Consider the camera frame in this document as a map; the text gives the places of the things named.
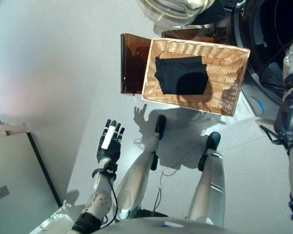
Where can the clear crumpled plastic wrap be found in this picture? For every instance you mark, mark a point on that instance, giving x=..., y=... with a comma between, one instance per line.
x=56, y=217

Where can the grey front-load washing machine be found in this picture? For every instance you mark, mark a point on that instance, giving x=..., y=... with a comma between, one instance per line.
x=261, y=36

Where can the wicker laundry basket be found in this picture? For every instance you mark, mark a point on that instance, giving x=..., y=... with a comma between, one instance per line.
x=222, y=80

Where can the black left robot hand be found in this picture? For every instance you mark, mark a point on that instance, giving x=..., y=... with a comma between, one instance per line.
x=110, y=148

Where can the pale pink box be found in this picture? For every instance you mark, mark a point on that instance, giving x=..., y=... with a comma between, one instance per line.
x=7, y=129

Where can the grey panel with black edge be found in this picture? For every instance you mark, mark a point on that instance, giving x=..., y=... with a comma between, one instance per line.
x=14, y=182

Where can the round glass washer door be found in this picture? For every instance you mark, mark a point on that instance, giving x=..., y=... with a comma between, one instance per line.
x=171, y=9

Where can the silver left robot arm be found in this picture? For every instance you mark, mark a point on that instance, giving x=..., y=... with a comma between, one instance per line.
x=97, y=202

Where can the silver right robot leg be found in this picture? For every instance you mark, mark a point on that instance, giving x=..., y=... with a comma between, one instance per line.
x=210, y=185

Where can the black garment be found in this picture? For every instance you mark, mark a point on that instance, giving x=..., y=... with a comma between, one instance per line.
x=180, y=75

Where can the brown acrylic stand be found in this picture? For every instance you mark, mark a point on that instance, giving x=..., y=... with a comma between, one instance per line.
x=131, y=70

